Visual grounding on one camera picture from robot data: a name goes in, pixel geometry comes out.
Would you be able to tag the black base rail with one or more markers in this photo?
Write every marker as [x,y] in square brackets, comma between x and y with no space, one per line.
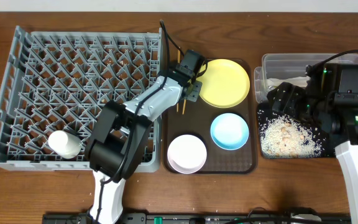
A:
[133,218]

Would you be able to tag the black rectangular waste tray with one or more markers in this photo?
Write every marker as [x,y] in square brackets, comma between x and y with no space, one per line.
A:
[264,109]

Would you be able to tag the yellow round plate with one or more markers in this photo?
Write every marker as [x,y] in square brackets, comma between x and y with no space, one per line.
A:
[225,83]

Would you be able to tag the rice and nut scraps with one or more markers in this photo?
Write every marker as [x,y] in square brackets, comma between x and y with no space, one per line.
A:
[291,137]

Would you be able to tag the grey plastic dish rack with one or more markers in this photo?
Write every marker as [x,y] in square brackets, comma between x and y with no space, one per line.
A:
[60,81]

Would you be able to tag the white paper cup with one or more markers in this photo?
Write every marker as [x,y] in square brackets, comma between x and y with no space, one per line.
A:
[65,144]

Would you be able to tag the wooden chopstick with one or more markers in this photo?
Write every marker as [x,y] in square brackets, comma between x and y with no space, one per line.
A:
[184,105]
[178,61]

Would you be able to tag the clear plastic waste bin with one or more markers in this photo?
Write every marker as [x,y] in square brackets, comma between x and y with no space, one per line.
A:
[289,66]

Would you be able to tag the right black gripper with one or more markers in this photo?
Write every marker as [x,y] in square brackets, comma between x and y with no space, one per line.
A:
[286,99]

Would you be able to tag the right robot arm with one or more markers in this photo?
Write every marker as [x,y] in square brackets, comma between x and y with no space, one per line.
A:
[330,102]

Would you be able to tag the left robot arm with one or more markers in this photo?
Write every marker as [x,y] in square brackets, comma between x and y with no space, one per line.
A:
[115,147]

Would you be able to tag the white paper napkin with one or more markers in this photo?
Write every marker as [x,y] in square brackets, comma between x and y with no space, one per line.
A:
[297,81]

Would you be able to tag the dark brown serving tray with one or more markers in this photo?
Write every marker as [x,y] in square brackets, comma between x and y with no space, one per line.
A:
[197,121]

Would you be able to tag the pink white bowl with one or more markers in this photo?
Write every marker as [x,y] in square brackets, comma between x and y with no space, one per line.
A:
[187,154]

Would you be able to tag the light blue bowl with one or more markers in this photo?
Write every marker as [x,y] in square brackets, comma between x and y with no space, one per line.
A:
[229,131]

